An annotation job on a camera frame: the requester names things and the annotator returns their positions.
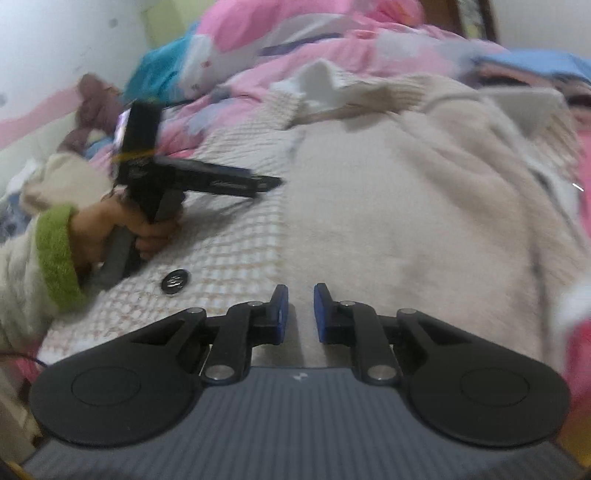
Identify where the blue folded garment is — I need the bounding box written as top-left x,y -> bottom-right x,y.
471,48 -> 591,86

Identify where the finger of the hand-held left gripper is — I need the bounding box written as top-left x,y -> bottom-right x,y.
175,174 -> 283,200
157,156 -> 254,182

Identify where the person's left hand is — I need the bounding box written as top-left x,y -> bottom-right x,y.
69,191 -> 180,278

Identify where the light blue cloth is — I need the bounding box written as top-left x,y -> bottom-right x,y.
85,138 -> 116,160

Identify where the person's left forearm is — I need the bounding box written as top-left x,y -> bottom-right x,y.
0,203 -> 93,356

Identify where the beige houndstooth coat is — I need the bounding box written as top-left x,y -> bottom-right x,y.
41,60 -> 591,384

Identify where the grey-blue patterned cloth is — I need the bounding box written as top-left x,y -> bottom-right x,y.
0,191 -> 35,243

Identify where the brown teddy bear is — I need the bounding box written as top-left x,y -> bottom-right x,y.
58,74 -> 125,153

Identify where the turquoise printed blanket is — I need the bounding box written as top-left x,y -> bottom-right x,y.
124,34 -> 208,100

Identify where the yellow-green wardrobe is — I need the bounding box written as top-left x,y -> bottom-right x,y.
141,0 -> 218,35

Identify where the dark wooden door frame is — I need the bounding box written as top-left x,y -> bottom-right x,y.
455,0 -> 499,42

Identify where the pink patterned duvet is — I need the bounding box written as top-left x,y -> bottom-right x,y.
92,0 -> 509,158

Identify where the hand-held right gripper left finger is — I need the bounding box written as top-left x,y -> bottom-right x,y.
127,284 -> 290,386

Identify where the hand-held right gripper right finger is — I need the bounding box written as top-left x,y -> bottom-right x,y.
313,282 -> 469,386

